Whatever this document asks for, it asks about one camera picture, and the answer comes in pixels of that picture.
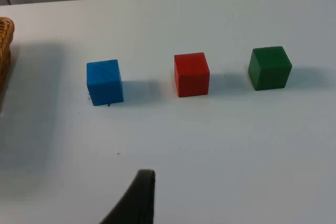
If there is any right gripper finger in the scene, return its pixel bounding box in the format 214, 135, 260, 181
99, 168, 156, 224

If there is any blue cube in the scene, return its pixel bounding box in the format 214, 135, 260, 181
86, 59, 124, 107

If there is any pale brown wicker basket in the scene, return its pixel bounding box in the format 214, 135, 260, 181
0, 17, 16, 110

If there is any red cube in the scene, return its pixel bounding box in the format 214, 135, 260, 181
174, 52, 211, 98

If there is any green cube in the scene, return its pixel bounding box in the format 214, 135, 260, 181
247, 46, 293, 91

